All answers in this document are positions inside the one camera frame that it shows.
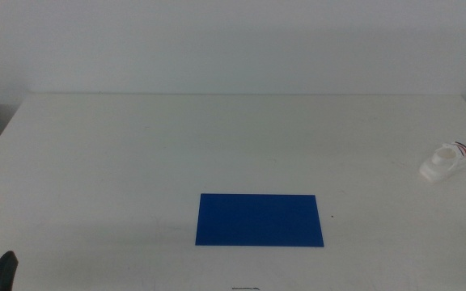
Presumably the blue rectangular mat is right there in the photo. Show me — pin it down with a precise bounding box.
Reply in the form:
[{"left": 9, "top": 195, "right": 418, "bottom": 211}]
[{"left": 194, "top": 193, "right": 325, "bottom": 248}]

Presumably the white plastic part with wires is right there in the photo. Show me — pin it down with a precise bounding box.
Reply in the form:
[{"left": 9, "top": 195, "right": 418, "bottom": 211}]
[{"left": 418, "top": 141, "right": 466, "bottom": 183}]

